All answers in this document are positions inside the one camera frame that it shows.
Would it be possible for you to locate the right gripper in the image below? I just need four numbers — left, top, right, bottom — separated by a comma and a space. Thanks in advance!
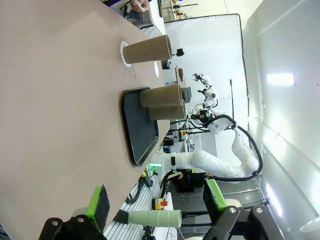
191, 109, 214, 123

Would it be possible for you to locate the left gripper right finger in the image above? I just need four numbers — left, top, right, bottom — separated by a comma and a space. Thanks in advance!
202, 178, 283, 240

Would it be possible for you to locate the thin black rod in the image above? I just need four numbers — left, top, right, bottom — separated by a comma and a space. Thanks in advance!
180, 210, 210, 218

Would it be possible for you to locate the white ceiling lamp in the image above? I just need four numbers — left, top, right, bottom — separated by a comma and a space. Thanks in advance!
298, 217, 320, 232

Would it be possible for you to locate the person in purple hoodie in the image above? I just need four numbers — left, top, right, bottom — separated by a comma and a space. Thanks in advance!
101, 0, 151, 25

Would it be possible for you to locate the small black box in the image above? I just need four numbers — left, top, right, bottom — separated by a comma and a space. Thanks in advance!
113, 209, 130, 224

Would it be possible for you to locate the person's right hand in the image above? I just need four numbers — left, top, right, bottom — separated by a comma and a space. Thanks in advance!
129, 0, 151, 12

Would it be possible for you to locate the thin black pole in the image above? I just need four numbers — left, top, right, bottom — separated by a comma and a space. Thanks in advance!
229, 78, 235, 121

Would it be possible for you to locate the white table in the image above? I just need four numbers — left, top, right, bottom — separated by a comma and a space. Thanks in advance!
149, 0, 167, 35

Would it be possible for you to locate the black plastic tray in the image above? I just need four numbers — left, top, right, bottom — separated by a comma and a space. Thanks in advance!
121, 86, 160, 168

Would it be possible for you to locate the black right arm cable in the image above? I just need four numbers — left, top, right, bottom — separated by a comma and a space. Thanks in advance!
207, 116, 263, 182

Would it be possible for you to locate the yellow emergency stop box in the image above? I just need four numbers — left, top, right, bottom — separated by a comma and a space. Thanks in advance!
151, 197, 169, 210

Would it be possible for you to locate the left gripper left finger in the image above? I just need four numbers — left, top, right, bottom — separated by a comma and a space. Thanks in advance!
37, 184, 111, 240

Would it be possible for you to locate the black handle with yellow ring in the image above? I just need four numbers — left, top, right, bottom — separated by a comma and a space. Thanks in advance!
140, 169, 154, 188

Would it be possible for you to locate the dark grey crate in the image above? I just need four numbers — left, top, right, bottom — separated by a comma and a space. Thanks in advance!
181, 86, 193, 103

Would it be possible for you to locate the green paper cup stack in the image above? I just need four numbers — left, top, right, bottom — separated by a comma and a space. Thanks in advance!
127, 209, 183, 228

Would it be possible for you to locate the white backdrop panel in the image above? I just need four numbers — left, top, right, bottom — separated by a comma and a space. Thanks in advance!
139, 13, 248, 151

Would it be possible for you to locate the brown paper cup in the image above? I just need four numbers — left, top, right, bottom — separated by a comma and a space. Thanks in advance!
122, 34, 173, 65
147, 99, 188, 121
139, 83, 183, 108

